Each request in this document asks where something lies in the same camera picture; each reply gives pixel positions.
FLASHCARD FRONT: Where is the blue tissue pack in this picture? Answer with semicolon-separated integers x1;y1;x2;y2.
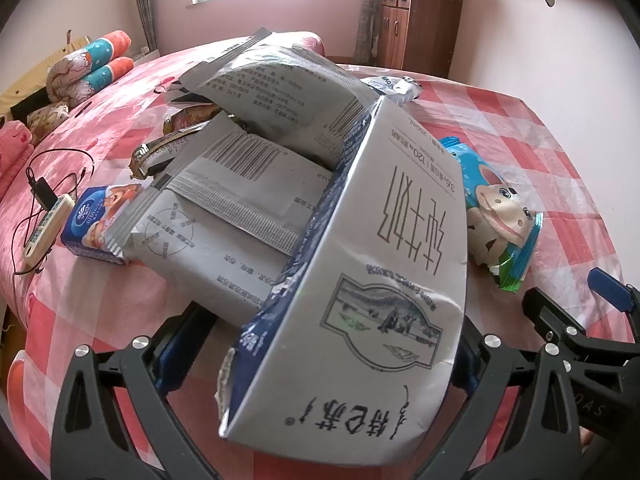
61;184;146;266

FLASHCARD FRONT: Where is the black charger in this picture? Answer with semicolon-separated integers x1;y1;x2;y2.
27;175;58;208

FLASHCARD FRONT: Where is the pink bed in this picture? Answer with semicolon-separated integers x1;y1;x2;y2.
0;30;328;341

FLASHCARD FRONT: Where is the grey patterned curtain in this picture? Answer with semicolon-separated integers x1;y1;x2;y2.
130;0;160;53
352;0;386;66

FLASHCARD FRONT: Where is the orange brown wrapper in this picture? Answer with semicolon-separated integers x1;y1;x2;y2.
165;104;221;133

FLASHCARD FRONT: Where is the grey printed packet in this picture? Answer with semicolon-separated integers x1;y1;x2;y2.
180;27;376;168
107;112;336;328

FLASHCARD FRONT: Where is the brown wooden cabinet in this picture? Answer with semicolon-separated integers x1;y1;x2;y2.
376;0;466;81

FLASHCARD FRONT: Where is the blue cow print snack packet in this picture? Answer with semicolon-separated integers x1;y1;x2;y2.
439;136;543;293

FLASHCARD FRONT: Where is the pink checked tablecloth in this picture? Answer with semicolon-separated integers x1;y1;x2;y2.
10;62;623;480

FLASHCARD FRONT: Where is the white blue packet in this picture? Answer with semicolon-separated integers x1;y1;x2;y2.
361;75;423;106

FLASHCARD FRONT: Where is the brown print pillow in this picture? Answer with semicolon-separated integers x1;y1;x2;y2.
27;101;71;136

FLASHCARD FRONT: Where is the white blue milk carton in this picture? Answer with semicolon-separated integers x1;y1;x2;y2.
217;95;471;456

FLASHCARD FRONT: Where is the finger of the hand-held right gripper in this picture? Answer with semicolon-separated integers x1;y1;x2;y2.
522;287;640;362
588;266;640;313

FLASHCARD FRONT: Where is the brown gold wrapper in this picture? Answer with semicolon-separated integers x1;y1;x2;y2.
131;120;211;181

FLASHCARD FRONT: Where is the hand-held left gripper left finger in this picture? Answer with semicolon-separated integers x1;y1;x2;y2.
50;302;223;480

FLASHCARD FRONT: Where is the white power strip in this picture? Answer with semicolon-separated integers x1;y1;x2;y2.
24;194;76;270

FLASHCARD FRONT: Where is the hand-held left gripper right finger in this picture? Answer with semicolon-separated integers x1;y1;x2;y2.
447;317;588;480

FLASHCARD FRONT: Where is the cartoon print rolled quilt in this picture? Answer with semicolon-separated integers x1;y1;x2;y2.
64;56;136;109
46;30;133;87

